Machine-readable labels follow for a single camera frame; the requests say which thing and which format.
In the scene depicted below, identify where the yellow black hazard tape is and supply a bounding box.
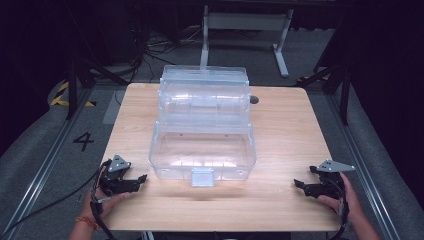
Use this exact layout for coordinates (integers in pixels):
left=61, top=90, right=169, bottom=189
left=49, top=81, right=98, bottom=108

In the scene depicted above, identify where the thin black floor cable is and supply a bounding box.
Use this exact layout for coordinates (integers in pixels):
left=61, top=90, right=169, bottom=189
left=0, top=169, right=101, bottom=238

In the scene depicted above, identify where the clear plastic storage box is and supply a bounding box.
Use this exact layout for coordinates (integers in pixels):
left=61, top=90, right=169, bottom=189
left=148, top=64, right=258, bottom=188

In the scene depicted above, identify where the black tripod stand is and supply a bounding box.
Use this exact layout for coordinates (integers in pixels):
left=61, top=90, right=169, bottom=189
left=64, top=56, right=130, bottom=121
left=297, top=61, right=353, bottom=127

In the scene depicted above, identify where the orange bead bracelet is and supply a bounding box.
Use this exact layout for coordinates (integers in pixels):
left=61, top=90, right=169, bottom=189
left=75, top=215, right=100, bottom=231

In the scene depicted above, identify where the tangle of black cables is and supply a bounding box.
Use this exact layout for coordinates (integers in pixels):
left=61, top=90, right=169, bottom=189
left=128, top=24, right=209, bottom=85

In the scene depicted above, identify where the person's right hand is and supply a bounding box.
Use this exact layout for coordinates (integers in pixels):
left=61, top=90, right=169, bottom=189
left=317, top=171, right=364, bottom=223

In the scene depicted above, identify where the metal floor rail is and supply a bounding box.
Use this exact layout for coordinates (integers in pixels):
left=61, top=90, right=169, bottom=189
left=0, top=89, right=96, bottom=238
left=324, top=93, right=403, bottom=240

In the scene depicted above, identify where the thick black gripper cable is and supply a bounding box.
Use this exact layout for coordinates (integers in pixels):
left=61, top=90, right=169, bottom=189
left=89, top=159, right=118, bottom=240
left=324, top=176, right=350, bottom=240

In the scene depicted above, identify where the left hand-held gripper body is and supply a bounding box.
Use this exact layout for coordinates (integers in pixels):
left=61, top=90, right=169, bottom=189
left=98, top=153, right=142, bottom=198

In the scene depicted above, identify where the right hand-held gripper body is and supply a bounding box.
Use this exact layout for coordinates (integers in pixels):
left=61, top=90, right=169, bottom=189
left=309, top=158, right=356, bottom=201

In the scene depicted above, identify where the person's left hand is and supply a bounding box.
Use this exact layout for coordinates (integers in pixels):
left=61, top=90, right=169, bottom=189
left=79, top=166, right=135, bottom=225

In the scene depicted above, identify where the grey metal desk frame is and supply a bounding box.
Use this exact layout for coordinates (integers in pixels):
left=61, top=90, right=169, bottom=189
left=198, top=4, right=295, bottom=79

